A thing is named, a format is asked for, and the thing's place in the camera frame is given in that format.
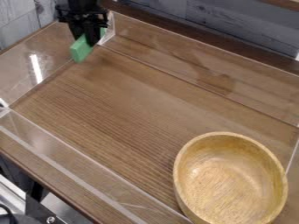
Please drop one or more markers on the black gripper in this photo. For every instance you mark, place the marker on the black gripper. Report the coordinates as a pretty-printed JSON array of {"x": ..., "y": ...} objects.
[{"x": 83, "y": 14}]

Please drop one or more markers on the green rectangular block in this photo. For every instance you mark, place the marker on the green rectangular block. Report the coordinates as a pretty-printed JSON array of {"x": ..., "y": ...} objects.
[{"x": 80, "y": 49}]

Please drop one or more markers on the brown wooden bowl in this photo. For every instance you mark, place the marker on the brown wooden bowl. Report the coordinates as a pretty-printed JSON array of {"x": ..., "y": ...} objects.
[{"x": 228, "y": 180}]

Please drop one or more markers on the clear acrylic enclosure wall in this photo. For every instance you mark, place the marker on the clear acrylic enclosure wall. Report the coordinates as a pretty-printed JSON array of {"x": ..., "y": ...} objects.
[{"x": 94, "y": 128}]

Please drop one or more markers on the black metal bracket with screw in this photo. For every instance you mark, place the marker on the black metal bracket with screw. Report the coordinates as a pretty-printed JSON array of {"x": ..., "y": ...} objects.
[{"x": 40, "y": 213}]

